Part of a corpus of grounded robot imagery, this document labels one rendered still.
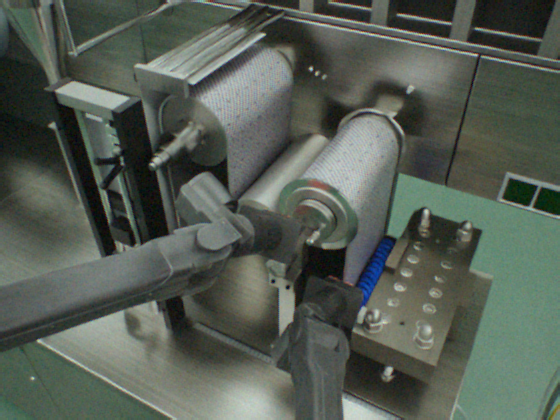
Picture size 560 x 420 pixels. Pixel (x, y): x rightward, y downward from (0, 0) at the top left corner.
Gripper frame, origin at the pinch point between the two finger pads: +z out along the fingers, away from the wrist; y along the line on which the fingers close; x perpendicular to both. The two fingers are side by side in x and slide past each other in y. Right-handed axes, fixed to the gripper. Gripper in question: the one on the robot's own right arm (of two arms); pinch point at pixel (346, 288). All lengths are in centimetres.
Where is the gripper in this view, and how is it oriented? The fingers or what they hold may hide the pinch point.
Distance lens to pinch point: 98.2
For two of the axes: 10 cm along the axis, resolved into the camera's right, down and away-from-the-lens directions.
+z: 4.1, -1.2, 9.0
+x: 2.4, -9.4, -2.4
